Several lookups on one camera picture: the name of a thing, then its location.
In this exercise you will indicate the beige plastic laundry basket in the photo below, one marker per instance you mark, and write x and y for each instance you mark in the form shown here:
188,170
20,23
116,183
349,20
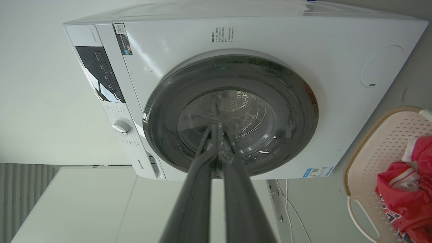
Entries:
378,162

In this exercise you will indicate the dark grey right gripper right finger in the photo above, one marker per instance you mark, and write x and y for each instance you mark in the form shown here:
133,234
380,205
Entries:
241,202

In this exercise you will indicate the white front-load washing machine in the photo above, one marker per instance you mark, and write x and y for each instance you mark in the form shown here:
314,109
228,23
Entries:
270,44

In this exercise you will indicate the round dark washing machine door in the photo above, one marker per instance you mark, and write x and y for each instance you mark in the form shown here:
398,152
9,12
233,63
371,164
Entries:
233,98

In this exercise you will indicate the white cabinet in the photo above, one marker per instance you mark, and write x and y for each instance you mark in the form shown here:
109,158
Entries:
101,209

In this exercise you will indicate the red and white garment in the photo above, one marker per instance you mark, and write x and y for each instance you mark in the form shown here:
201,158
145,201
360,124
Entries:
408,192

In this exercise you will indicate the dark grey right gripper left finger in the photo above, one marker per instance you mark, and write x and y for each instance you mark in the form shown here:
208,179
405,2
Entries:
195,199

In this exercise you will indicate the grey ribbed wall panel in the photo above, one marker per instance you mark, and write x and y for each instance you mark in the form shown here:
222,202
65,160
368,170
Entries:
20,195

